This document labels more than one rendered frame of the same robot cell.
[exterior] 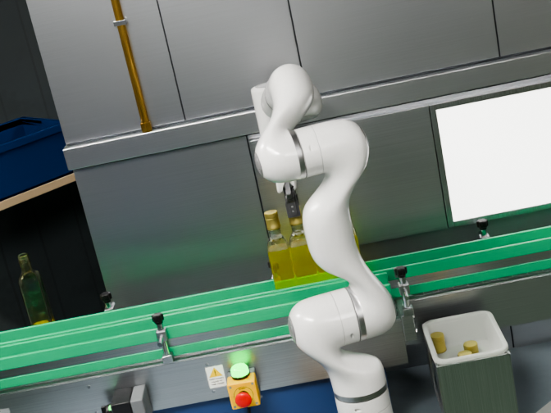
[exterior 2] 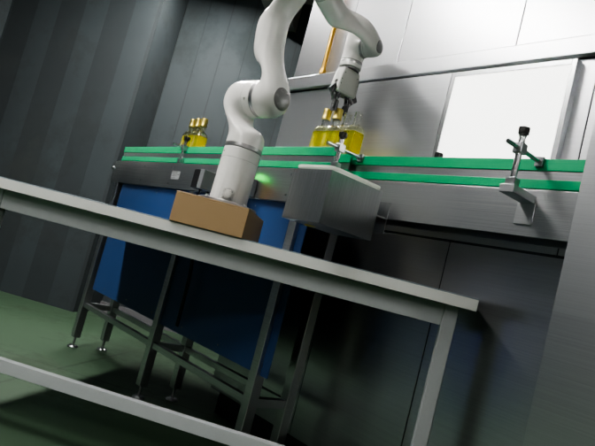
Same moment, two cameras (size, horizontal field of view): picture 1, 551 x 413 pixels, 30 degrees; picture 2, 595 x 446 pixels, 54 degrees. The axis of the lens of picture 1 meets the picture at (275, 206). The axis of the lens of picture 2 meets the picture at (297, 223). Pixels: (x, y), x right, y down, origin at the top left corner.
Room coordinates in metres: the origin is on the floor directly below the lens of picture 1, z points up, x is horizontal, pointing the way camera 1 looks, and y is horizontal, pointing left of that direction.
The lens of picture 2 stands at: (0.95, -1.60, 0.69)
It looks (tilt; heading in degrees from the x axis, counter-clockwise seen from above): 5 degrees up; 47
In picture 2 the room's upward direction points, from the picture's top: 15 degrees clockwise
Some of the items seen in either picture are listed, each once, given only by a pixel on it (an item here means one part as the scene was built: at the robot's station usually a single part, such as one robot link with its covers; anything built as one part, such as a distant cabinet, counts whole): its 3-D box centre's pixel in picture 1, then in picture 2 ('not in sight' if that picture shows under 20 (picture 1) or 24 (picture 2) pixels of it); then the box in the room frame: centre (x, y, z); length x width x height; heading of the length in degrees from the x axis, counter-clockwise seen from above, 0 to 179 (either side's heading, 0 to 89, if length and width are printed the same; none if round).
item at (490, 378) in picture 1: (466, 362); (338, 206); (2.23, -0.37, 0.92); 0.27 x 0.17 x 0.15; 177
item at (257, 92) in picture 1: (274, 110); (356, 46); (2.45, -0.05, 1.59); 0.09 x 0.08 x 0.13; 97
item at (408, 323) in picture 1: (407, 319); not in sight; (2.32, -0.26, 1.02); 0.09 x 0.04 x 0.07; 177
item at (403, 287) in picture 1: (403, 287); (343, 152); (2.31, -0.26, 1.12); 0.17 x 0.03 x 0.12; 177
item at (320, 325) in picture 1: (335, 344); (245, 116); (2.03, -0.07, 1.14); 0.19 x 0.12 x 0.24; 97
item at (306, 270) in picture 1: (306, 270); (328, 153); (2.45, -0.04, 1.16); 0.06 x 0.06 x 0.21; 86
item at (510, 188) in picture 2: not in sight; (519, 173); (2.27, -0.90, 1.07); 0.17 x 0.05 x 0.23; 177
